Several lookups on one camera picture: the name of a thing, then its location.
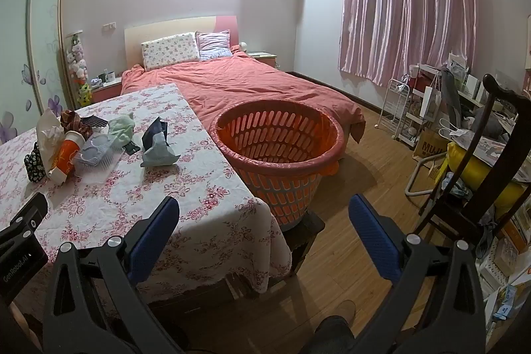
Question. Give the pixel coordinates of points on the white mug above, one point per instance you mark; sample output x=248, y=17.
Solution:
x=110, y=76

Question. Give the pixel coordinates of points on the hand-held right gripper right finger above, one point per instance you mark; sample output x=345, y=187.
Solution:
x=373, y=236

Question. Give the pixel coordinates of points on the small white bedside lamp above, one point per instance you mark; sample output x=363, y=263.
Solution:
x=243, y=46

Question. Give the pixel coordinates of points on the pink curtain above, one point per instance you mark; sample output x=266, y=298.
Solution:
x=406, y=5

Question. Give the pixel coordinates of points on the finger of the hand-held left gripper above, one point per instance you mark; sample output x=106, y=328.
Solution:
x=33, y=209

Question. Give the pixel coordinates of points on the pink striped pillow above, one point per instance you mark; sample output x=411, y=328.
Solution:
x=213, y=45

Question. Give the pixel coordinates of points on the white paper bag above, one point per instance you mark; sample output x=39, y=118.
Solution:
x=429, y=101

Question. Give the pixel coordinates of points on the black floral cloth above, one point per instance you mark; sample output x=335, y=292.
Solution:
x=33, y=167

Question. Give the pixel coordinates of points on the nightstand with mug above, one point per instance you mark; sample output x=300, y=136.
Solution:
x=106, y=90

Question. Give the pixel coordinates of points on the light green cloth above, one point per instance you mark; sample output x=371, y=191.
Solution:
x=122, y=128

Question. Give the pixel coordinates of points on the orange plastic laundry basket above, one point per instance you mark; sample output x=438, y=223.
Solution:
x=290, y=188

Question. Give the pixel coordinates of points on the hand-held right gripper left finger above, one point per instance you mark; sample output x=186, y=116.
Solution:
x=155, y=233

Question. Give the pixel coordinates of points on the white metal tube frame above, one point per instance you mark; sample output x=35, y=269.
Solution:
x=417, y=177

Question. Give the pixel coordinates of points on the dark green tube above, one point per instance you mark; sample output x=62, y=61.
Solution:
x=132, y=148

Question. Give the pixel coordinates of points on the yellow cushion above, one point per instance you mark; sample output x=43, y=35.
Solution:
x=477, y=171

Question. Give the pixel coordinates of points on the white wall socket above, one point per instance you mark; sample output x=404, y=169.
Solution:
x=110, y=27

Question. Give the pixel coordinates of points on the brown plaid cloth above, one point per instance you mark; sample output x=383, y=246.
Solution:
x=72, y=121

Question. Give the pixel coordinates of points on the pink nightstand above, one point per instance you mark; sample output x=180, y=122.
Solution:
x=263, y=58

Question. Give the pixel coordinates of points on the person's leg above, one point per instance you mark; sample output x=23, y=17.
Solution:
x=327, y=333

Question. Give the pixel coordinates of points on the floral pillow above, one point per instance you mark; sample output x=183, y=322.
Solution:
x=170, y=51

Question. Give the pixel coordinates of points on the hanging plush toy bunch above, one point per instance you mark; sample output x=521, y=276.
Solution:
x=79, y=65

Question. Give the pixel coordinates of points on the brown paper bag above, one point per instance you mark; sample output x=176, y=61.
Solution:
x=429, y=148

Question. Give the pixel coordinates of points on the clear plastic tray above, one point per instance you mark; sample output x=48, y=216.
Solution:
x=97, y=153

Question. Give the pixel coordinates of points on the flower print sliding wardrobe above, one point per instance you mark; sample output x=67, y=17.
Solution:
x=41, y=47

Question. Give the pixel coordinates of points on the white plastic bag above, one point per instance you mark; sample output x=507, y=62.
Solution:
x=47, y=134

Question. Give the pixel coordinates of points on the grey-teal cloth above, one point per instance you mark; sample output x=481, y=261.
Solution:
x=157, y=150

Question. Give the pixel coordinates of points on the dark wooden chair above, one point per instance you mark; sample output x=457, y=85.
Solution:
x=468, y=209

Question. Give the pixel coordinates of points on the orange paper cup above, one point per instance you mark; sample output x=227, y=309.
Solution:
x=66, y=157

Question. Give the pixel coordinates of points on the white shelf trolley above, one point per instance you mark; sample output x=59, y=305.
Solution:
x=415, y=121

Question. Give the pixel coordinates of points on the dark wooden stool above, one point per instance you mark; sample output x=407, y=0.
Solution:
x=307, y=231

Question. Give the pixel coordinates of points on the floral tablecloth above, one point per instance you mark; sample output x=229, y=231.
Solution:
x=145, y=192

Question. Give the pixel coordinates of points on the black ribbed plastic piece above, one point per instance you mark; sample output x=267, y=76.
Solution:
x=94, y=121

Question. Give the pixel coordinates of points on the bed with red cover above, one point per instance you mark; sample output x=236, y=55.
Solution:
x=257, y=84

